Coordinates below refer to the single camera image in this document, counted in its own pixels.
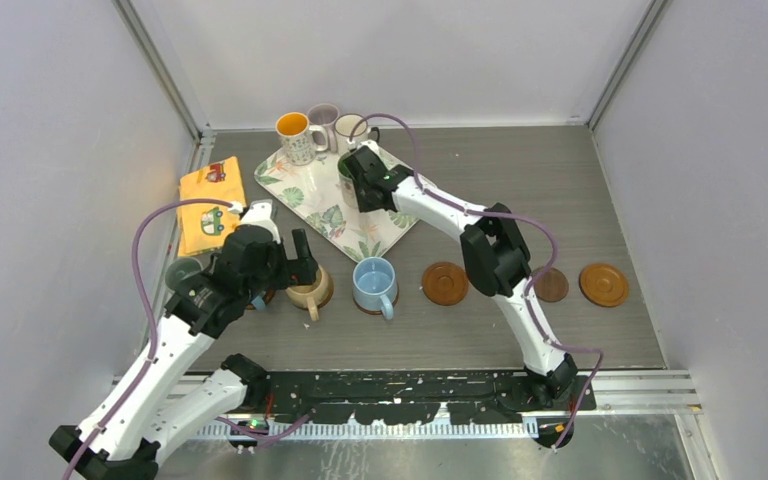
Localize brown wooden ringed coaster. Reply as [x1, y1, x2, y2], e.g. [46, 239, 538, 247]
[352, 298, 399, 316]

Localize lilac mug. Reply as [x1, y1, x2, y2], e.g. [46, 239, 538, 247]
[306, 103, 341, 152]

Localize light blue mug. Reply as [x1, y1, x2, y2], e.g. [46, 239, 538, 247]
[351, 257, 399, 321]

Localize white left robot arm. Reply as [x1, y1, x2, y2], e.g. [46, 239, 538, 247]
[49, 224, 318, 479]

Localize green interior floral mug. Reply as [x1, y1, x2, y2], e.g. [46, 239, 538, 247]
[337, 152, 359, 211]

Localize grey ceramic mug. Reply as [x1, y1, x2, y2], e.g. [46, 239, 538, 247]
[164, 257, 204, 293]

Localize beige speckled ceramic mug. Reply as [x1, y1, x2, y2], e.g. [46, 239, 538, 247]
[285, 266, 335, 322]

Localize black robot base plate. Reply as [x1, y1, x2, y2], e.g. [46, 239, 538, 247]
[232, 369, 596, 425]

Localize leaf pattern serving tray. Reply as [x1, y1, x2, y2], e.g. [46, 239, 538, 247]
[254, 149, 418, 262]

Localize yellow printed cloth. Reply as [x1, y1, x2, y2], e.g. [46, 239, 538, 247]
[177, 156, 253, 258]

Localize aluminium front rail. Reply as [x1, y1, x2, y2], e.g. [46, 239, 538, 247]
[102, 370, 703, 442]

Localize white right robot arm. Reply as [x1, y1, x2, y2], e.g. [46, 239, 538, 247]
[338, 142, 578, 410]

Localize orange interior blue mug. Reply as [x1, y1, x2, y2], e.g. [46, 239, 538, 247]
[246, 290, 275, 311]

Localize white mug black handle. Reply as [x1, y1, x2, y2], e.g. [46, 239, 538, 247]
[334, 113, 381, 155]

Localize dark walnut wooden coaster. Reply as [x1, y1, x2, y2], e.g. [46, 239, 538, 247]
[533, 267, 569, 303]

